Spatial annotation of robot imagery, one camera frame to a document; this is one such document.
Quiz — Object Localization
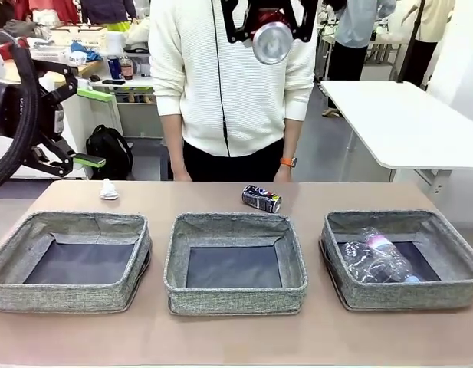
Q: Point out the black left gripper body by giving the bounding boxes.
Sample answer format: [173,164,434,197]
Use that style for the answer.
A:
[0,82,65,136]

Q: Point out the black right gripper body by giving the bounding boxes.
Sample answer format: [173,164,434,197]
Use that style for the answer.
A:
[255,0,291,12]

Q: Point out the white tissue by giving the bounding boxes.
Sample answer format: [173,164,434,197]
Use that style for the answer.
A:
[99,179,120,201]

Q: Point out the crushed red soda can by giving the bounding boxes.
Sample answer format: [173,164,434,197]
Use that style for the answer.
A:
[251,10,294,65]

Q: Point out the crushed clear plastic bottle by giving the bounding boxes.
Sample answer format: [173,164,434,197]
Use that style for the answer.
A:
[340,240,386,285]

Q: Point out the pink label plastic bottle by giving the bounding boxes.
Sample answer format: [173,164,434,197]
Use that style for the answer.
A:
[360,225,422,284]

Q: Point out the person left forearm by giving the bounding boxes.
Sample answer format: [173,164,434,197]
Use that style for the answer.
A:
[281,117,304,159]

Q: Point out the person right forearm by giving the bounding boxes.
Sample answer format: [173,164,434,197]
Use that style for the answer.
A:
[159,113,186,176]

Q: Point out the person left hand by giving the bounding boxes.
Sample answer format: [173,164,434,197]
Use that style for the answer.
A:
[273,166,294,184]

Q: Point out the black backpack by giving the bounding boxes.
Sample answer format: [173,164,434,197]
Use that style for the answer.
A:
[85,124,134,180]

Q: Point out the wooden top white desk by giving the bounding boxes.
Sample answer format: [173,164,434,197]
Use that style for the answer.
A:
[0,57,124,180]

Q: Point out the blue drinks flask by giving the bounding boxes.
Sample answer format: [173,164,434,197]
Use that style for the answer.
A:
[107,55,122,81]

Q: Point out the dark drink cup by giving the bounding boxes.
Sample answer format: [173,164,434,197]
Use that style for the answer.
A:
[120,55,134,81]

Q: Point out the blue cloth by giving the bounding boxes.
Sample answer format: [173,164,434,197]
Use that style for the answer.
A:
[69,41,103,62]

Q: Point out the white side desk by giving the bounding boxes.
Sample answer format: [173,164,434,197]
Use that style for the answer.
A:
[80,76,164,139]

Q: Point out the bystander in light blue shirt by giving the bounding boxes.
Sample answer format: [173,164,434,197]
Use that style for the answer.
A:
[322,0,397,118]

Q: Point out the white jug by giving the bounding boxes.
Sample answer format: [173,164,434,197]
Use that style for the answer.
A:
[105,31,126,57]

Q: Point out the person white knit sweater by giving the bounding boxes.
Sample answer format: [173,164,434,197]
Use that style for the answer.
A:
[148,0,317,158]

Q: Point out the bystander in dark top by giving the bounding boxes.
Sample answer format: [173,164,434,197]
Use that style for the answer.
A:
[80,0,137,25]

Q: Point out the grey clothes pile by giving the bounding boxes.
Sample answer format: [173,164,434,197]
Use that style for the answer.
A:
[2,18,51,41]

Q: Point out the red garment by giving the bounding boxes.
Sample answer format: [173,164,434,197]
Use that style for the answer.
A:
[15,0,80,23]

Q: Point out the black tripod pole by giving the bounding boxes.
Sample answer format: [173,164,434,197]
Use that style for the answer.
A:
[396,0,427,84]

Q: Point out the bystander in beige top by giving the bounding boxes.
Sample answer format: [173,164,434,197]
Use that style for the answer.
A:
[406,0,455,88]

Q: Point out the large white table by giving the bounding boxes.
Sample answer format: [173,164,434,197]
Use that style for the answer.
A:
[320,79,473,195]

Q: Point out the grey woven fabric basket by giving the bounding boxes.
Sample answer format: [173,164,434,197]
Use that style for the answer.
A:
[0,210,153,314]
[163,212,309,316]
[319,209,473,311]

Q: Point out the person black trousers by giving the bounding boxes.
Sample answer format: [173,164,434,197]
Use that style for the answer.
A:
[182,136,287,183]

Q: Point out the dark blue soda can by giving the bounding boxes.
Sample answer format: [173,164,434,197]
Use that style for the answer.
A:
[241,185,283,214]

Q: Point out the white wire basket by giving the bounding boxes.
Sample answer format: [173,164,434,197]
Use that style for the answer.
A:
[31,46,68,68]

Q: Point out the white box with wooden frame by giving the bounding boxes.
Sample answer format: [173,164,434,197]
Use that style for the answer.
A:
[50,25,109,49]

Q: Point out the thin black sweater cable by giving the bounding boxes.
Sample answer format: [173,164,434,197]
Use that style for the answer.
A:
[210,0,232,157]

